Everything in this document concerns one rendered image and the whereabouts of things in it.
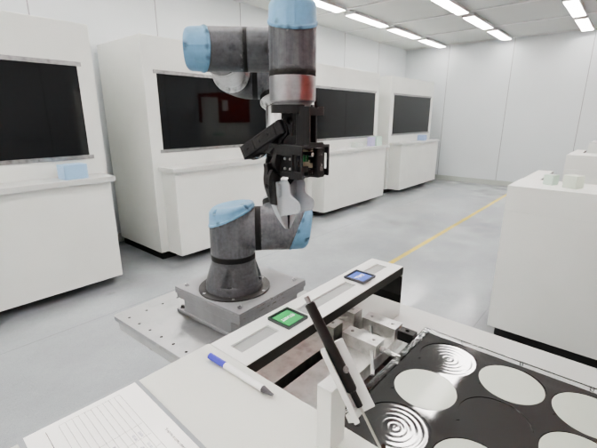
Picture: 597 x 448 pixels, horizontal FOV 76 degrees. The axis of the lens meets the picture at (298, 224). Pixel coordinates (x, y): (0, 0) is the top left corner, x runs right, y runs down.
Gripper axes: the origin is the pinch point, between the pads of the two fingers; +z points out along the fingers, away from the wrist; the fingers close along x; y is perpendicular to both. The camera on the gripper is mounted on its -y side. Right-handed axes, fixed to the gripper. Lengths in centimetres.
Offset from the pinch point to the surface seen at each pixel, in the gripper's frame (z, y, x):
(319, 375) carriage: 27.6, 9.2, -0.7
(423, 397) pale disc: 25.7, 26.8, 4.2
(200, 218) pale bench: 75, -259, 152
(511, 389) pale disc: 25.6, 36.9, 15.7
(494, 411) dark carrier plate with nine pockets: 25.7, 36.2, 8.9
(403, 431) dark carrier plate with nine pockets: 25.7, 27.6, -4.2
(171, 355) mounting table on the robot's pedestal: 34.6, -26.3, -10.7
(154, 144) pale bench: 6, -280, 124
